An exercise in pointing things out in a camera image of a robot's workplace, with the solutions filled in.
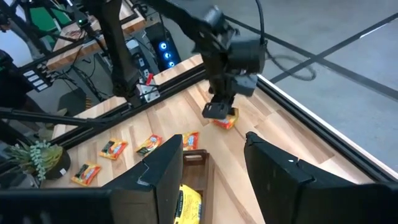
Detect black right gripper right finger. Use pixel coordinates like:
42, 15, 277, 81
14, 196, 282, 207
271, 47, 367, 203
244, 131, 398, 224

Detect black power strip white labels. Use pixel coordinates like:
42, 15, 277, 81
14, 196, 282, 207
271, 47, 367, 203
21, 63, 55, 93

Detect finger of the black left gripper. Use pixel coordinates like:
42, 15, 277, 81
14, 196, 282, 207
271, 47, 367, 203
201, 103, 231, 119
229, 96, 238, 116

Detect potted succulent plant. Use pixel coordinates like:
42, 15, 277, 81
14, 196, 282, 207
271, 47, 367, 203
4, 139, 72, 181

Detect wooden compartment tea box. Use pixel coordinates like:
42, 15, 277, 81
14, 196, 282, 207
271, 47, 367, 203
182, 149, 216, 224

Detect black computer tower blue lights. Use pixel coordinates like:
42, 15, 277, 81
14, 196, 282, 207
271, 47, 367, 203
144, 23, 183, 72

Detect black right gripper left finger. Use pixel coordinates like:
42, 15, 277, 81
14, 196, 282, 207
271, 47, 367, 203
0, 133, 184, 224

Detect green yellow tea packet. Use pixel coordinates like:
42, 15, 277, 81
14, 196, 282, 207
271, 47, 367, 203
174, 184, 202, 224

